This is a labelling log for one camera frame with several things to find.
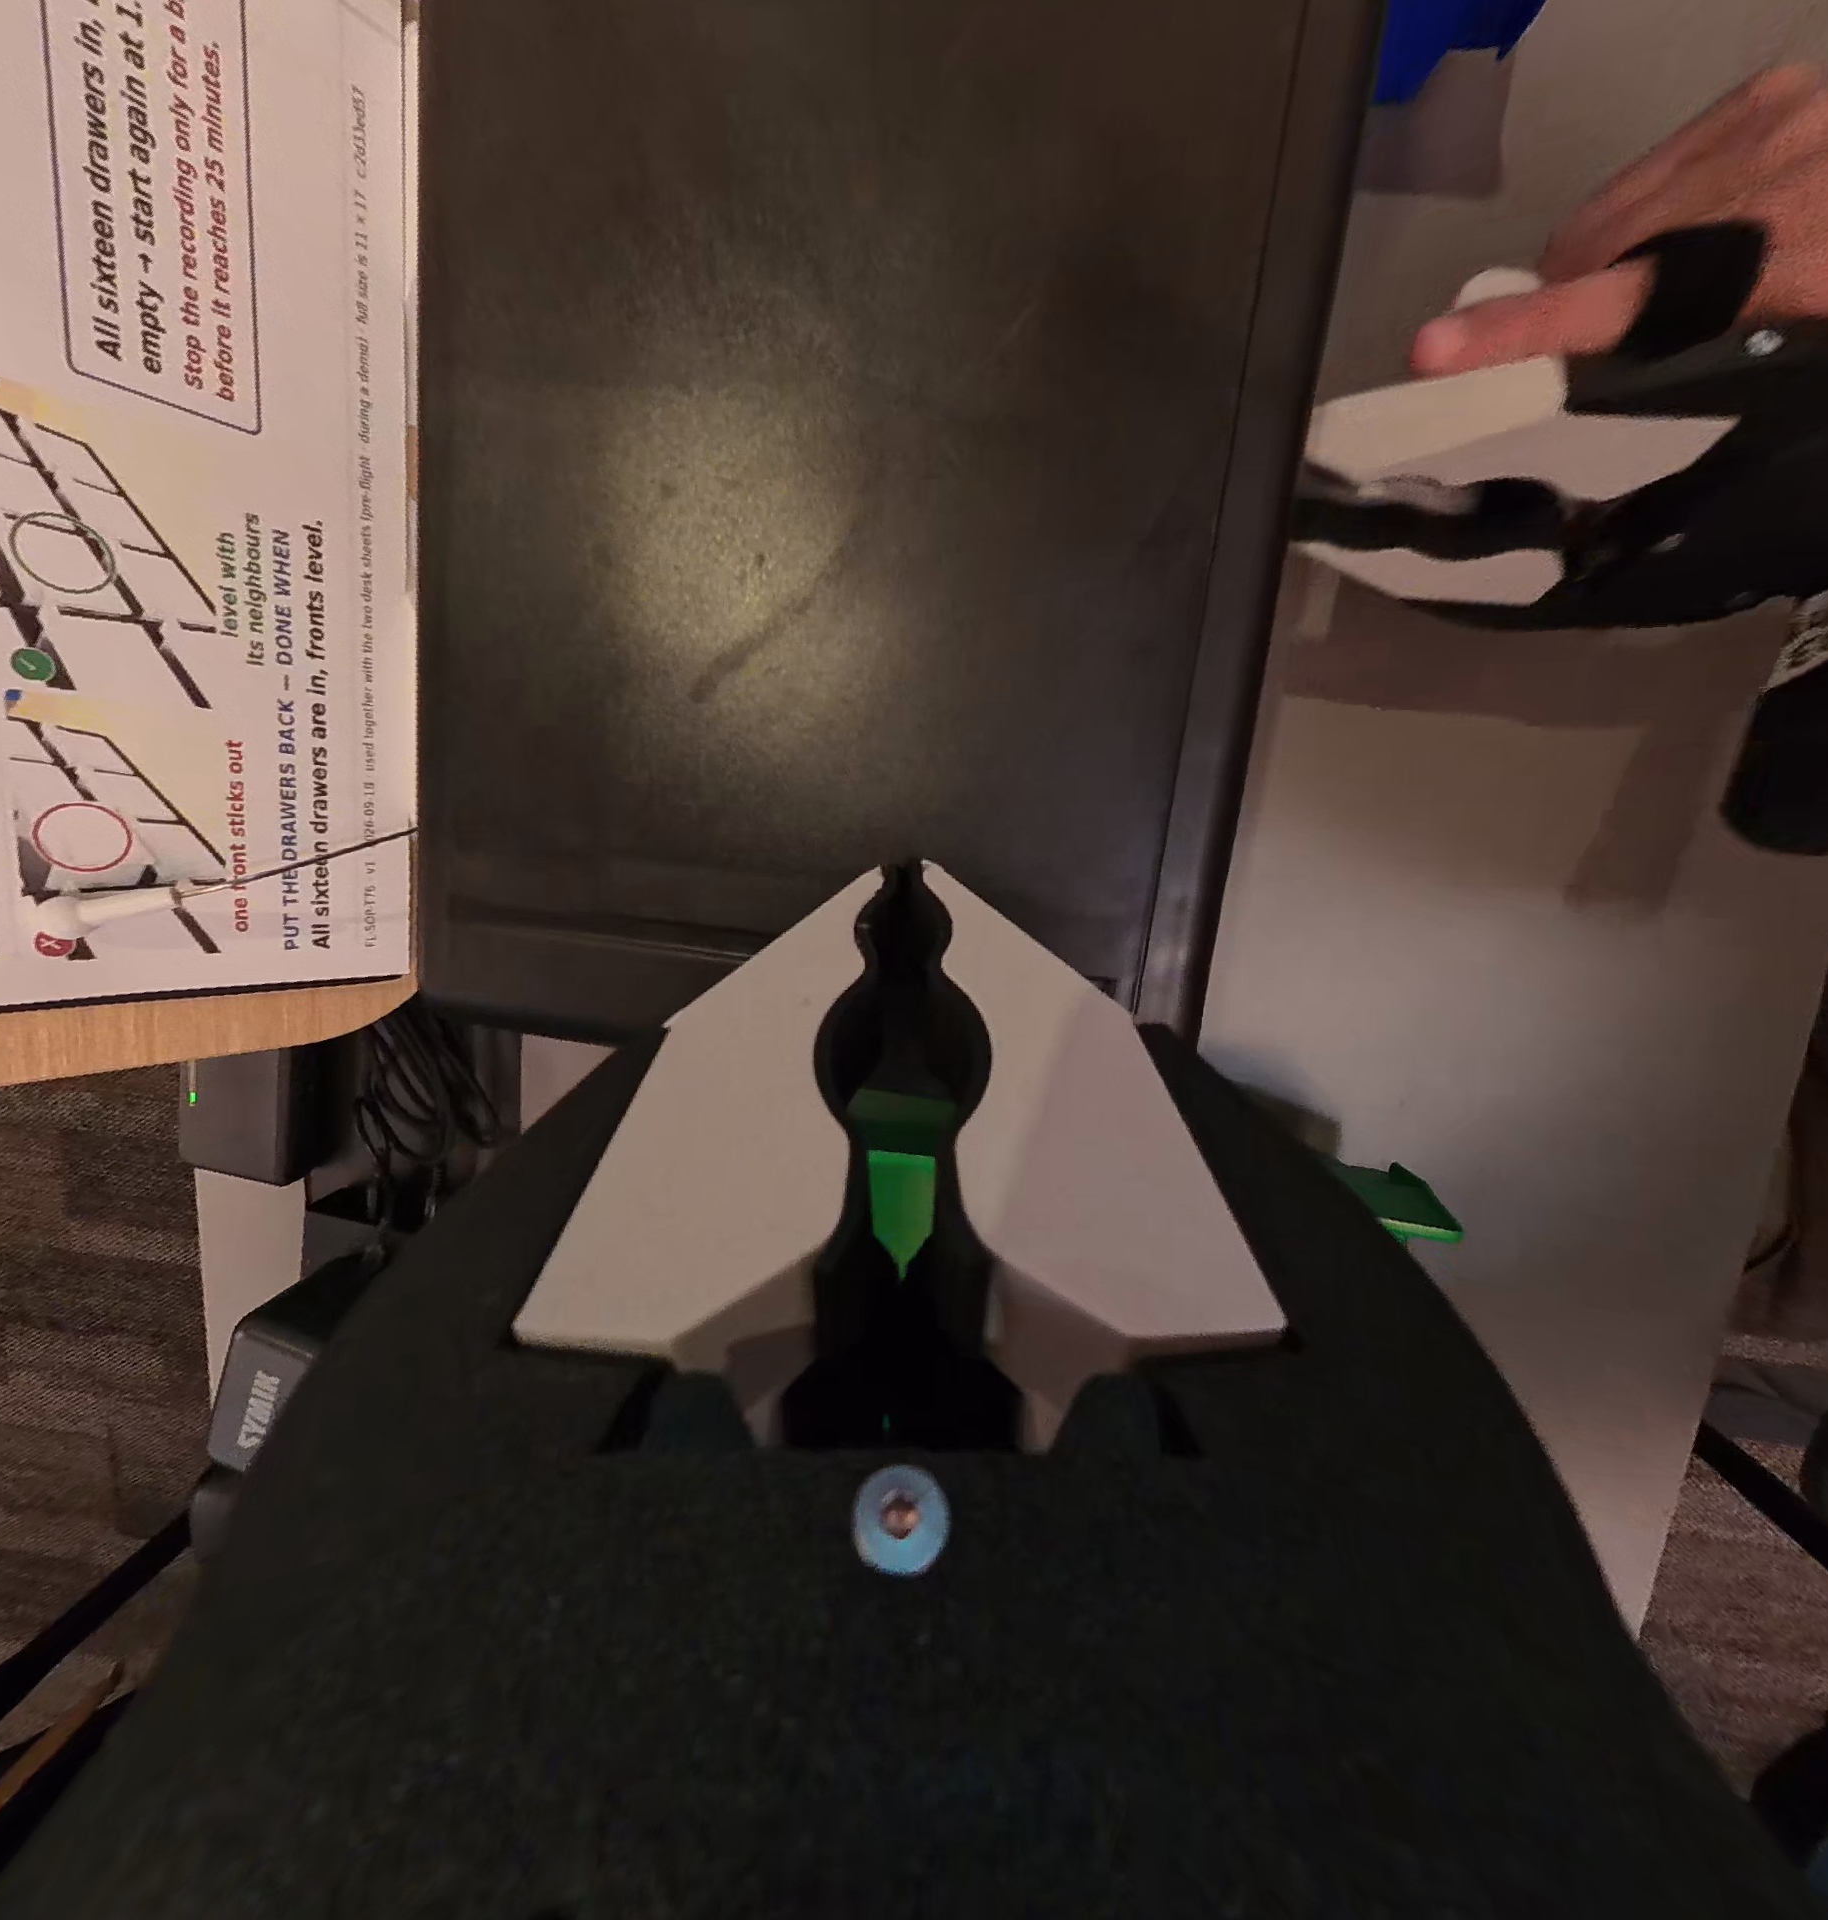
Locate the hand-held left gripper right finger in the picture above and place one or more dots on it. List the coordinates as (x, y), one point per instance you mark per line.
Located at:
(1124, 1200)

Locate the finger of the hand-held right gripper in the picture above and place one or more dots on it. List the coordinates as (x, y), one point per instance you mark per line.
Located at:
(1454, 428)
(1454, 571)

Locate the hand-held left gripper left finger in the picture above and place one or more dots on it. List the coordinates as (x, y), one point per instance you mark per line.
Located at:
(675, 1200)

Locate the green plastic bin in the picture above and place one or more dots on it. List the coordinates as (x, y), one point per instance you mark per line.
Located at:
(898, 1184)

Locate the blue plastic bin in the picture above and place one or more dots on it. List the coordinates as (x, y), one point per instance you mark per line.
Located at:
(1454, 44)

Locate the black drawer cabinet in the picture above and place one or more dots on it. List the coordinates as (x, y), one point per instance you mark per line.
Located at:
(854, 451)

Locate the person's right hand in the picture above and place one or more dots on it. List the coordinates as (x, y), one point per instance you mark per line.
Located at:
(1724, 165)

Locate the white table leg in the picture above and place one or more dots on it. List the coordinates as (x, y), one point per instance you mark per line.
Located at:
(246, 1244)

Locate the black power adapter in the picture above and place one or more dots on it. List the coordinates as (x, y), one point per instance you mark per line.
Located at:
(246, 1119)

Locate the black power brick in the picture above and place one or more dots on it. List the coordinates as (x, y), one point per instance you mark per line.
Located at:
(254, 1394)

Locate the light wooden table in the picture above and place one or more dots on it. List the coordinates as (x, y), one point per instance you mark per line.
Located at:
(179, 1035)

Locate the white tethered pen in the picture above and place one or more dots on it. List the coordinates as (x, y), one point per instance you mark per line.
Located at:
(104, 909)

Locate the printed instruction sheet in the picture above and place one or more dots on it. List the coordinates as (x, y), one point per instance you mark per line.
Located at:
(179, 601)

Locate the black frame bar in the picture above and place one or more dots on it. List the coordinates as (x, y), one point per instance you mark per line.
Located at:
(74, 1628)
(1777, 1501)

